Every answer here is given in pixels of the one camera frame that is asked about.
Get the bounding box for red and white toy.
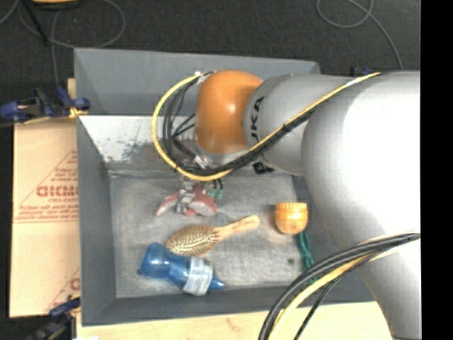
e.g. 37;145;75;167
155;183;218;217

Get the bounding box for wooden hairbrush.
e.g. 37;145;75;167
165;214;261;259

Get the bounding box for blue plastic bottle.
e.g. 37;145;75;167
137;242;226;297

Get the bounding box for grey metal bin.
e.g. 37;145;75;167
73;47;377;327

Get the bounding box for brown cardboard board red print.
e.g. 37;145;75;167
8;118;82;319

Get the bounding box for dark green twisted cord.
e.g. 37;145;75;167
294;231;319;283

